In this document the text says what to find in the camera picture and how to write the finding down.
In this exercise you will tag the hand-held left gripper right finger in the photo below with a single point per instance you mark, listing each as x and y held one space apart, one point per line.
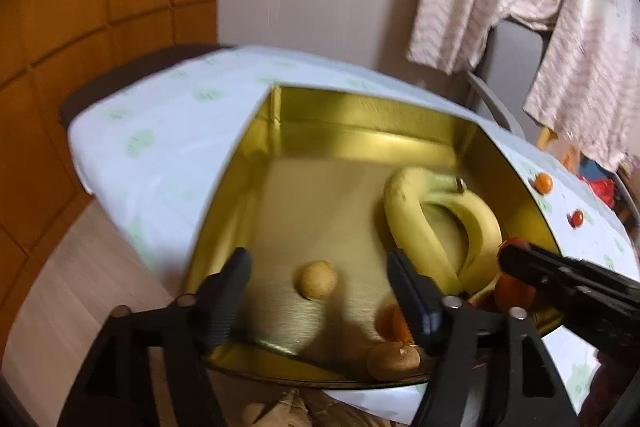
417 302

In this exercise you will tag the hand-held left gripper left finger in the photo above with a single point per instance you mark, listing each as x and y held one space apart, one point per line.
227 302

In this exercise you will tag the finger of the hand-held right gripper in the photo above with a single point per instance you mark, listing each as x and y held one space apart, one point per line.
550 269
600 322

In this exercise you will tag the red tomato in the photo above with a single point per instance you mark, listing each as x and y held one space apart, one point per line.
576 218
512 242

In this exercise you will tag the brown kiwi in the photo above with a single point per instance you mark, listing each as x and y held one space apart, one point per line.
392 361
317 279

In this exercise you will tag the yellow banana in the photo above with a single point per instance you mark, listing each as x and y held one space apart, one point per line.
405 217

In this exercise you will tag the gold metal tin box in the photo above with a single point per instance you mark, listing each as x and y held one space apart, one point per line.
310 187

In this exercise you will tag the small orange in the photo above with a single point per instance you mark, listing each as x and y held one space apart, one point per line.
543 183

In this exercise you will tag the red plastic bag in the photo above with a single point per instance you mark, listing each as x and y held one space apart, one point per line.
600 191

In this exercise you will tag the tan cloth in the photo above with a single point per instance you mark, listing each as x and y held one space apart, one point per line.
300 412

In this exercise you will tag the green printed tablecloth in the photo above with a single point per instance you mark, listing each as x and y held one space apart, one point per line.
165 122

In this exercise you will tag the grey chair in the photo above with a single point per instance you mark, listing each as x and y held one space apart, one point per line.
515 52

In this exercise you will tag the dark table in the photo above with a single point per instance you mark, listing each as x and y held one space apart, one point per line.
100 82

